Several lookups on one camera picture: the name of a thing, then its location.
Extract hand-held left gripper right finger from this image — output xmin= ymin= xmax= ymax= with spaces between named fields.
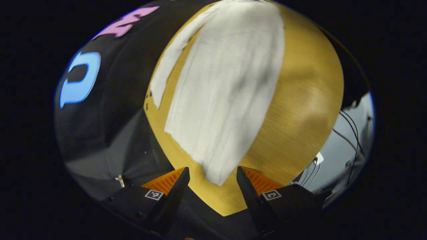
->
xmin=236 ymin=166 xmax=323 ymax=234

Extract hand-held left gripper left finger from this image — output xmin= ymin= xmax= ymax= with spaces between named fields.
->
xmin=100 ymin=167 xmax=190 ymax=234

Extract white jeans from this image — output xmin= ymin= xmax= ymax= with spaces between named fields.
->
xmin=150 ymin=0 xmax=286 ymax=187

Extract black backdrop cloth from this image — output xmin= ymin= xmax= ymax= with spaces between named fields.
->
xmin=54 ymin=0 xmax=367 ymax=240

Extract black cable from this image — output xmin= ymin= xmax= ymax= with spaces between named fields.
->
xmin=340 ymin=110 xmax=365 ymax=156

